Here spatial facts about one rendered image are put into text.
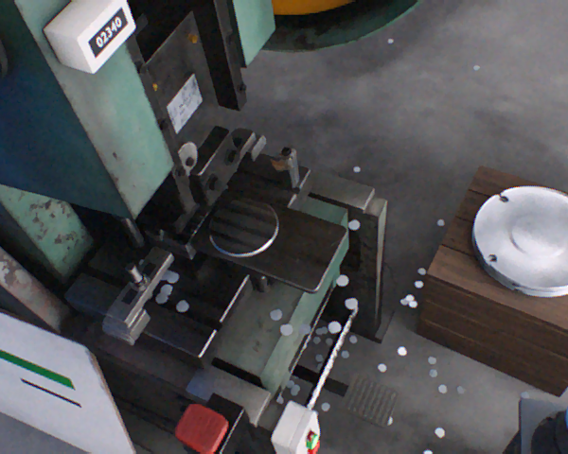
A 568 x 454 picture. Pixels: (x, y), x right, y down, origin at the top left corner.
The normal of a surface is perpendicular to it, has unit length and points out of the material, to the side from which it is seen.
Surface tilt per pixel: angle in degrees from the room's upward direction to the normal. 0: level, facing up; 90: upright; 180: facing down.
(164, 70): 90
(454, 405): 0
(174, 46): 90
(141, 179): 90
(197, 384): 0
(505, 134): 0
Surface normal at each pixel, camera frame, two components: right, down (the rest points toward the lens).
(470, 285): -0.11, -0.57
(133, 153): 0.89, 0.31
